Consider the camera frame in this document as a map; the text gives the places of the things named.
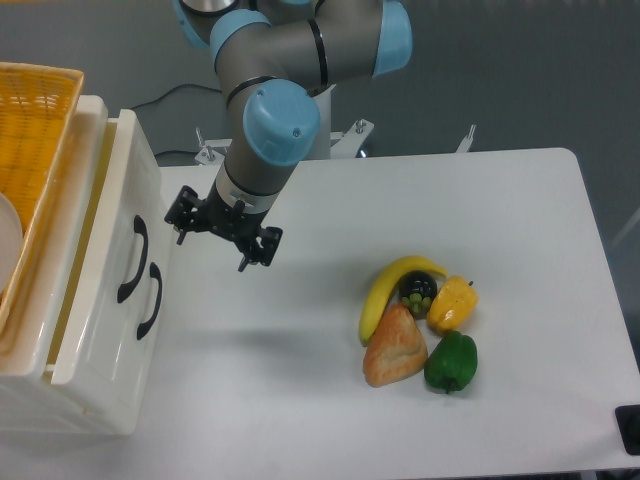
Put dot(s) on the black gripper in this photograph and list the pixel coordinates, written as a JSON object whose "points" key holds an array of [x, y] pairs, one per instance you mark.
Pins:
{"points": [[257, 244]]}

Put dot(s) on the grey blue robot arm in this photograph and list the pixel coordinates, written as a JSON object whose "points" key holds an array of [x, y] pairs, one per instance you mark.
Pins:
{"points": [[271, 59]]}

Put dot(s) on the white drawer cabinet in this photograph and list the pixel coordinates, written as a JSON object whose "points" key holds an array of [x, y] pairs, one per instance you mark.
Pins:
{"points": [[37, 322]]}

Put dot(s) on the yellow banana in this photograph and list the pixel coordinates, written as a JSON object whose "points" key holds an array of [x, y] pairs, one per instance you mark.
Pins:
{"points": [[383, 289]]}

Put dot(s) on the triangular bread loaf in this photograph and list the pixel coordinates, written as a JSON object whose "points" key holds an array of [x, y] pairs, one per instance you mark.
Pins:
{"points": [[396, 351]]}

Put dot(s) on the white plate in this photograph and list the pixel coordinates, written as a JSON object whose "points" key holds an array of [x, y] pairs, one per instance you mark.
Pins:
{"points": [[11, 241]]}

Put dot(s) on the yellow wicker basket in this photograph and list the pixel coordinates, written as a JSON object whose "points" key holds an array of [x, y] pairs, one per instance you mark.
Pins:
{"points": [[37, 105]]}

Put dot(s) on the yellow bell pepper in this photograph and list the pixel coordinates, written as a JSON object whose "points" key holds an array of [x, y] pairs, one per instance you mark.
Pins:
{"points": [[453, 304]]}

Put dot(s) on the green bell pepper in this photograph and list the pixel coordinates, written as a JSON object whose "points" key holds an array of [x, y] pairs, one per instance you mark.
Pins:
{"points": [[453, 364]]}

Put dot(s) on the black corner device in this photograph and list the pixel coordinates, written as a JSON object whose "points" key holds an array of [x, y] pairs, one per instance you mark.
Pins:
{"points": [[628, 421]]}

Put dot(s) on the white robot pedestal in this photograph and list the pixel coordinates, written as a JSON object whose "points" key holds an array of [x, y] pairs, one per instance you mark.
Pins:
{"points": [[327, 145]]}

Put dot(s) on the white table bracket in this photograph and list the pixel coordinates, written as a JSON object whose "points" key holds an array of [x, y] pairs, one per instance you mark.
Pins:
{"points": [[467, 141]]}

